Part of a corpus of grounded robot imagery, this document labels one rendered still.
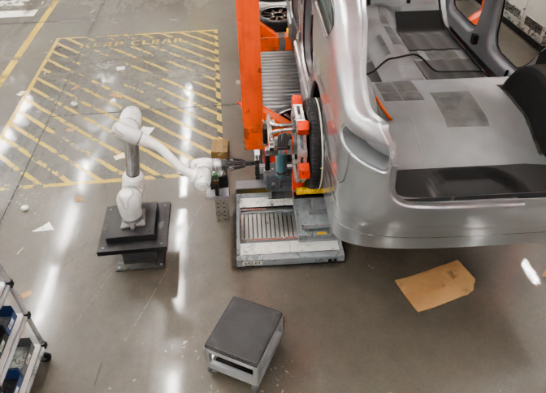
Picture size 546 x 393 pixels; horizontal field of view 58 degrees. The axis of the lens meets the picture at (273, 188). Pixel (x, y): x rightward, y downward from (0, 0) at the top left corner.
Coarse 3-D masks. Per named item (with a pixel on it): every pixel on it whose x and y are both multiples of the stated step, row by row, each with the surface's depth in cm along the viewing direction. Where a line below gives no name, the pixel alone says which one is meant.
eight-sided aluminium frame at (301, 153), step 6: (294, 108) 342; (300, 108) 342; (294, 114) 341; (300, 120) 330; (300, 144) 328; (300, 150) 327; (306, 150) 328; (294, 156) 378; (300, 156) 329; (306, 156) 329; (294, 162) 377; (300, 162) 332; (306, 162) 332; (294, 168) 371; (294, 174) 366; (294, 180) 365; (300, 180) 360
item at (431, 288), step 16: (432, 272) 369; (448, 272) 369; (464, 272) 367; (400, 288) 358; (416, 288) 358; (432, 288) 358; (448, 288) 357; (464, 288) 358; (416, 304) 347; (432, 304) 347
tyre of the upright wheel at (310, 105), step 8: (304, 104) 350; (312, 104) 334; (320, 104) 335; (312, 112) 328; (320, 112) 328; (312, 120) 325; (312, 128) 323; (320, 128) 323; (312, 136) 323; (320, 136) 323; (312, 144) 323; (320, 144) 323; (312, 152) 324; (320, 152) 324; (312, 160) 326; (320, 160) 326; (312, 168) 329; (320, 168) 329; (312, 176) 333; (320, 176) 334; (312, 184) 342
